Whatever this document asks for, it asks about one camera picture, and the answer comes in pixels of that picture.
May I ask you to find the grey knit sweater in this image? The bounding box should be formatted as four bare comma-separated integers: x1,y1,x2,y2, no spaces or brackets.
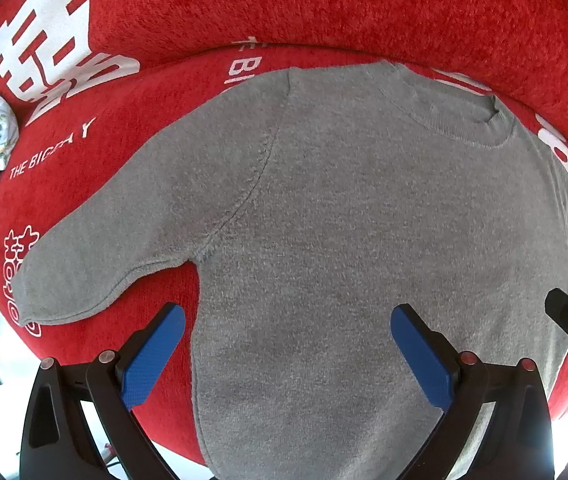
13,62,568,479

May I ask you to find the red printed bed blanket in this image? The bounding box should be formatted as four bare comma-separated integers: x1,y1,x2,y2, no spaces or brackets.
0,0,568,467

